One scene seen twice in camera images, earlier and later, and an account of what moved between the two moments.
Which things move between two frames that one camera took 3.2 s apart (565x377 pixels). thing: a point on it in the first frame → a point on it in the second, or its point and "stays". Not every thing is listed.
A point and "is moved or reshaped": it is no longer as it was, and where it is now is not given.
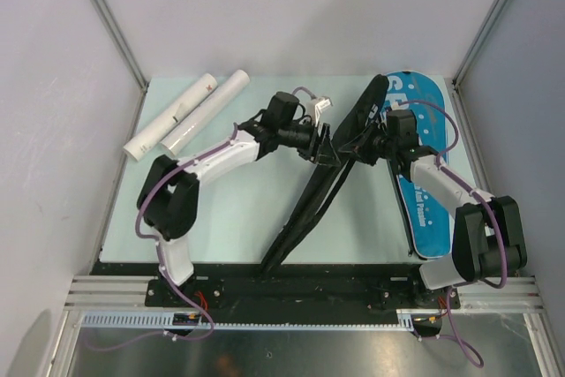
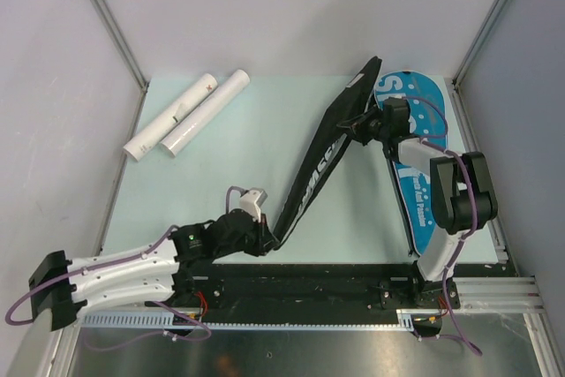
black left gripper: (320, 151) → (265, 239)
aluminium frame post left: (109, 17) stays
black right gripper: (359, 147) → (358, 124)
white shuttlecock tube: (206, 112) stays
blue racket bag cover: (425, 224) stays
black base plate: (288, 288) stays
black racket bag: (363, 110) is moved or reshaped
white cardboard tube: (139, 145) stays
